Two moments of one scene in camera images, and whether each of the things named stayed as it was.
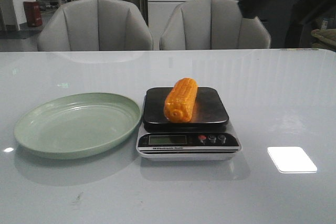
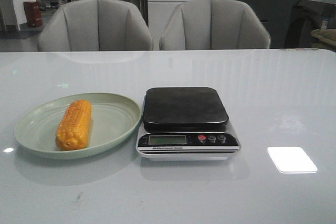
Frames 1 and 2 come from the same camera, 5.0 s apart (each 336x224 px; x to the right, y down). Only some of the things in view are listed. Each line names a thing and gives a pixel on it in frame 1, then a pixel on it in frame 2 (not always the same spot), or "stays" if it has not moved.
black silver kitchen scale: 206,136 stays
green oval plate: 73,125 stays
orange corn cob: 179,105 → 72,130
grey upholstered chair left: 95,24 stays
